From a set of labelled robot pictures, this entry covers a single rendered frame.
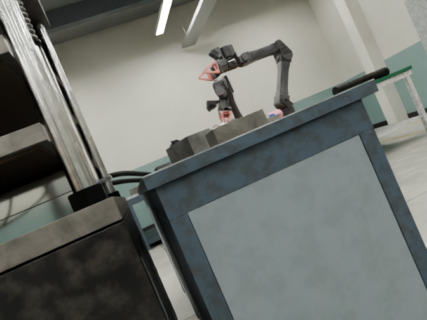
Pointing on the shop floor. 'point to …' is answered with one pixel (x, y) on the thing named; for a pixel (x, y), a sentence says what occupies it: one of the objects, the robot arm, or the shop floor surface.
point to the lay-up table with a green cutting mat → (380, 76)
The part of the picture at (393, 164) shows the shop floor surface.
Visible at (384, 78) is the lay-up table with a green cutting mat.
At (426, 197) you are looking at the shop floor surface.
